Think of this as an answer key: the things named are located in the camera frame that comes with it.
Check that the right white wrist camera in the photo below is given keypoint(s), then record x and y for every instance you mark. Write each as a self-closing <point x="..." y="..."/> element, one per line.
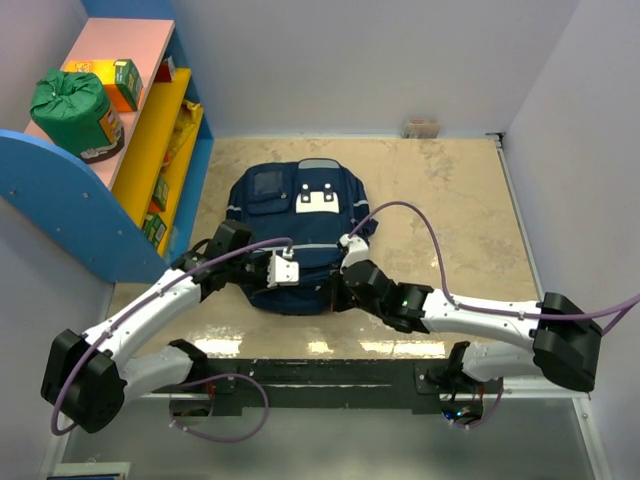
<point x="355" y="249"/>

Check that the yellow snack bag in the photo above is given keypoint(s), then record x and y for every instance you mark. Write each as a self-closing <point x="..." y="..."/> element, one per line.
<point x="184" y="125"/>

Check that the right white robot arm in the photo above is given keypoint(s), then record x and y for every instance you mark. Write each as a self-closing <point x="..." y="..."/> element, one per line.
<point x="551" y="338"/>

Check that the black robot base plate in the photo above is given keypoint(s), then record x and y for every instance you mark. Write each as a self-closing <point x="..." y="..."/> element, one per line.
<point x="402" y="384"/>

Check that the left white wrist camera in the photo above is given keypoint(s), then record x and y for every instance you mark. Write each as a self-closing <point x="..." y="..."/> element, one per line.
<point x="282" y="269"/>

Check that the green wrapped round package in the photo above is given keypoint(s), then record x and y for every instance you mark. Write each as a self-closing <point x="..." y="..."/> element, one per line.
<point x="75" y="112"/>

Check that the blue pink yellow shelf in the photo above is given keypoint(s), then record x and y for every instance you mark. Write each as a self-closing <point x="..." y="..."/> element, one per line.
<point x="121" y="195"/>

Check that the small box on yellow shelf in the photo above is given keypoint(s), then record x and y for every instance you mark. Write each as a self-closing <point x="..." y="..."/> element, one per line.
<point x="166" y="71"/>

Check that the yellow green carton box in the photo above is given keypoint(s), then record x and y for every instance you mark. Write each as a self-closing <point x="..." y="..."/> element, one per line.
<point x="120" y="78"/>

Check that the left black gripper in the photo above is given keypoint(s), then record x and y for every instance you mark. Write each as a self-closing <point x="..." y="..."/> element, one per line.
<point x="263" y="258"/>

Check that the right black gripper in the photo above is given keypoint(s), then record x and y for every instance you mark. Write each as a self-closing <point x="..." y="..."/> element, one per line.
<point x="336" y="284"/>

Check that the navy blue school backpack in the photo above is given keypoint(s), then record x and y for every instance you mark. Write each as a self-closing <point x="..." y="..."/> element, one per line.
<point x="314" y="202"/>

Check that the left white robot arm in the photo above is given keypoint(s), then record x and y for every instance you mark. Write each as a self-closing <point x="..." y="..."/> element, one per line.
<point x="90" y="376"/>

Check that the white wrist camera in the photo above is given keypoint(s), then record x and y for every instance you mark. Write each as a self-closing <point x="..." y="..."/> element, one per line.
<point x="282" y="269"/>
<point x="355" y="249"/>

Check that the small box at back wall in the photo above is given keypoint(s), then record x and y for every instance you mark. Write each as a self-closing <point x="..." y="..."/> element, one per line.
<point x="421" y="129"/>

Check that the green box on lower shelf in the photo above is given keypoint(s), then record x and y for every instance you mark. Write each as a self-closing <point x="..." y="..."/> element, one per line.
<point x="159" y="196"/>

